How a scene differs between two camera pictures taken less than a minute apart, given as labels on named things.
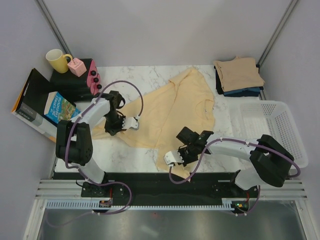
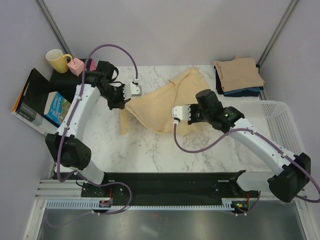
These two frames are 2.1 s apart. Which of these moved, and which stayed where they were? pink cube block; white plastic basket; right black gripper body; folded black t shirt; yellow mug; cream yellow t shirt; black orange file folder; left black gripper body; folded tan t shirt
Moved: right black gripper body; cream yellow t shirt; left black gripper body
Stayed: black orange file folder; folded tan t shirt; white plastic basket; pink cube block; yellow mug; folded black t shirt
